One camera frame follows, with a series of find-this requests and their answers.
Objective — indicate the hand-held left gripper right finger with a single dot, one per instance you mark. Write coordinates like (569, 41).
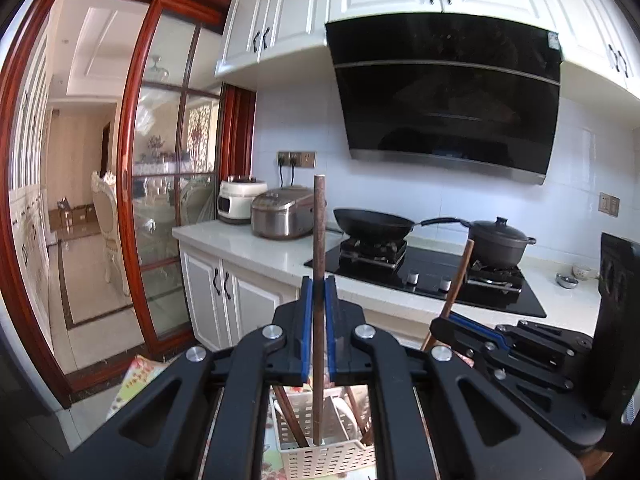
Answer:
(330, 332)

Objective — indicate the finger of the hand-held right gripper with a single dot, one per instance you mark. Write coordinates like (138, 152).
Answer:
(465, 332)
(545, 345)

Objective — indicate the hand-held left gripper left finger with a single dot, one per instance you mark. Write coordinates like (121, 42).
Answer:
(306, 332)

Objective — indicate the brown wooden chopstick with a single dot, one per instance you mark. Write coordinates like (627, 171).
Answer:
(460, 280)
(319, 230)
(361, 417)
(290, 417)

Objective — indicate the white plastic rice spoon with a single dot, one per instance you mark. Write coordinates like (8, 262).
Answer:
(350, 419)
(334, 401)

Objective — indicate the white slotted plastic basket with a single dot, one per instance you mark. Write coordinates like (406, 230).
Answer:
(325, 457)

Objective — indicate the black glass gas stove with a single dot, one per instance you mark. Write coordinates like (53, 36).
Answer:
(425, 285)

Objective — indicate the small steel bowl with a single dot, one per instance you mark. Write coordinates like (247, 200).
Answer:
(567, 281)

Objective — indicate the small white bowl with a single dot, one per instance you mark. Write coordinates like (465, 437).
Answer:
(582, 271)

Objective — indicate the black lidded pot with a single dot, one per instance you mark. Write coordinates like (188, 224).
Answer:
(500, 247)

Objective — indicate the white kitchen counter cabinet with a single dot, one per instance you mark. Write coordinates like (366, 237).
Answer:
(200, 290)

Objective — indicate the black wok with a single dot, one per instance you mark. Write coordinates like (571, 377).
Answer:
(372, 225)

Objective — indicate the silver rice cooker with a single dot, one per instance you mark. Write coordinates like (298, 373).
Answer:
(282, 215)

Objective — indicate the white electric cooker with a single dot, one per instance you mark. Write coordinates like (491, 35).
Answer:
(237, 202)

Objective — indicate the red framed glass sliding door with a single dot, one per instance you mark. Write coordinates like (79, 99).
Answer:
(127, 210)

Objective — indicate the white ornate dining chair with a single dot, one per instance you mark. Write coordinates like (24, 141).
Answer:
(107, 210)

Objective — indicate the black range hood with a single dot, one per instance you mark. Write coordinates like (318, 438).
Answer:
(445, 100)

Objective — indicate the pile of cardboard boxes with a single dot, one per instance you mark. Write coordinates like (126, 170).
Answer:
(75, 215)

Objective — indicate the gold wall switch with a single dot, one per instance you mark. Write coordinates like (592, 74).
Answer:
(609, 204)

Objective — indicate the gold wall socket panel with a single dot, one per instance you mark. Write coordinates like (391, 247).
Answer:
(300, 159)

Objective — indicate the white hallway wall cabinets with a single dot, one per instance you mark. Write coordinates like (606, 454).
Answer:
(27, 210)

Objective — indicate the red wooden door frame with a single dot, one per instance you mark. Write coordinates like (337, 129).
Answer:
(30, 60)

